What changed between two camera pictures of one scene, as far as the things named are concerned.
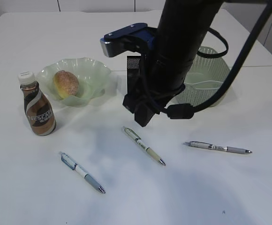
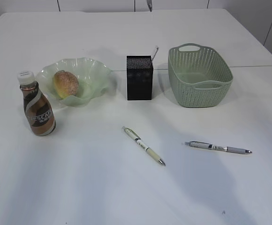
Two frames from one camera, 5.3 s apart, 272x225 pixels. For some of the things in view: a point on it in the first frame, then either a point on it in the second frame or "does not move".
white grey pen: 207,145 does not move
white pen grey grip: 71,164 → 150,4
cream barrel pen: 133,136 does not move
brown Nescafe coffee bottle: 39,112 does not move
